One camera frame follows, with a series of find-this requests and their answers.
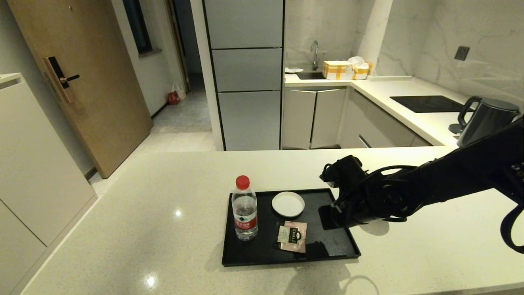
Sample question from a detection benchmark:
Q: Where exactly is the dark narrow window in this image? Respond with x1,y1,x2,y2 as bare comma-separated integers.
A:
123,0,162,57

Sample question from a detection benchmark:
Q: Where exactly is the chrome sink faucet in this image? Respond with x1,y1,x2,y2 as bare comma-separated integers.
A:
309,41,320,71

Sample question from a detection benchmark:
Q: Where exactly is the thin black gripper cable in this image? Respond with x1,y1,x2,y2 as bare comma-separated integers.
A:
366,165,419,181

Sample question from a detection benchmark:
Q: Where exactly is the tall grey refrigerator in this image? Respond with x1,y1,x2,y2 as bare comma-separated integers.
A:
202,0,285,152

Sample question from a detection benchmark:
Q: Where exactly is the pink tea bag packet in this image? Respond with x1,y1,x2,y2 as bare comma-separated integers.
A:
273,221,307,254

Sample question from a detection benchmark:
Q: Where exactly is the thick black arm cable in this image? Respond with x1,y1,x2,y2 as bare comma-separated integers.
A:
500,203,524,254

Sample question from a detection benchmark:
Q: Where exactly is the large box yellow tape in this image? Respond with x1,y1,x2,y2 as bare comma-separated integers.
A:
322,61,354,81

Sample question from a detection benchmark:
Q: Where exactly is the grey lower kitchen cabinet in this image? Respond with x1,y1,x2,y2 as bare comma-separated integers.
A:
339,89,432,149

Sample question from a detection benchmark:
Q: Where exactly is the black electric kettle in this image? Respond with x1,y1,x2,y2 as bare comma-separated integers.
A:
457,97,520,147

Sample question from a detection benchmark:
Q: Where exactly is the black rectangular serving tray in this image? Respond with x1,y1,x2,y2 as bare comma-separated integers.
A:
221,188,361,267

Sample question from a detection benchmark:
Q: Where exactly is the round white coaster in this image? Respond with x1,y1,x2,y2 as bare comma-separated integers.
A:
271,191,305,218

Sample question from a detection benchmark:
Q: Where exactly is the small box yellow tape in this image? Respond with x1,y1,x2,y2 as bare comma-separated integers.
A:
352,63,372,80

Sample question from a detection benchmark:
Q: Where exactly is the black electronic door lock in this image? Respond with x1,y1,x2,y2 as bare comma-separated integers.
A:
45,57,81,104

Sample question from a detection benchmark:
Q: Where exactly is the white tall cabinet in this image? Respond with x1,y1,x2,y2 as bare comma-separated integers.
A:
0,73,98,295

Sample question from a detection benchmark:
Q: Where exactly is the clear water bottle red label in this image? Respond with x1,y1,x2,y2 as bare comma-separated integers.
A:
232,175,259,242

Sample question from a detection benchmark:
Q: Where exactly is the grey sink cabinet door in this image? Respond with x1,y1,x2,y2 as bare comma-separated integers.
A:
282,89,317,150
310,89,346,149

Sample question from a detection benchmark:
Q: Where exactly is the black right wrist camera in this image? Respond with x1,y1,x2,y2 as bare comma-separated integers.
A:
319,155,368,190

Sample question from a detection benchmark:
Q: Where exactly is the wooden entrance door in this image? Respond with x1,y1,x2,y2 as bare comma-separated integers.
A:
7,0,154,179

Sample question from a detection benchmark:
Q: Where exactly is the black induction cooktop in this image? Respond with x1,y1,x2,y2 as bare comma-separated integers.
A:
389,95,475,113

